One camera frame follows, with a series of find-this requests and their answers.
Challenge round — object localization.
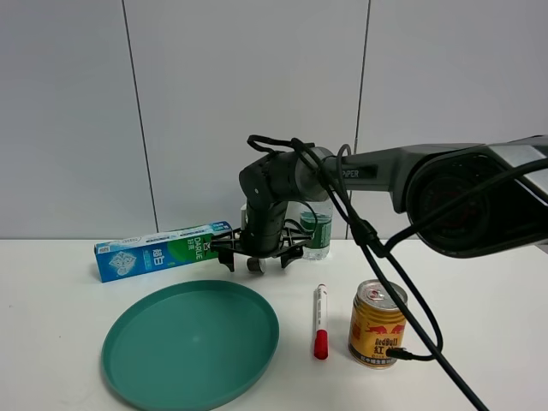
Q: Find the black cable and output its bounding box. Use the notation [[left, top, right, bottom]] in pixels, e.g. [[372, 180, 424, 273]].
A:
[[247, 134, 548, 411]]

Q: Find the white marker red cap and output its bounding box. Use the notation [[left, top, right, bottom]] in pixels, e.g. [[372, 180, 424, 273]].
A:
[[313, 283, 329, 360]]

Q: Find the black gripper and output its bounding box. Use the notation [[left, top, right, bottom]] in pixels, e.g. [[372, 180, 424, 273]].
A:
[[210, 200, 312, 272]]

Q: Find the gold Red Bull can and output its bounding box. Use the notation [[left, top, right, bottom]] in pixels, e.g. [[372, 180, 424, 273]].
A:
[[348, 279, 407, 369]]

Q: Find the green round plastic plate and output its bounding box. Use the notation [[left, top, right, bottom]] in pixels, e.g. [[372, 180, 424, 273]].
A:
[[100, 280, 280, 410]]

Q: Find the clear water bottle green label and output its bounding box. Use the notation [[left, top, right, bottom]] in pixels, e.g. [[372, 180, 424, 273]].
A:
[[300, 200, 333, 260]]

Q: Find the blue green toothpaste box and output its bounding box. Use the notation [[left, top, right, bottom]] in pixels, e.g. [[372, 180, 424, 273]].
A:
[[94, 221, 232, 283]]

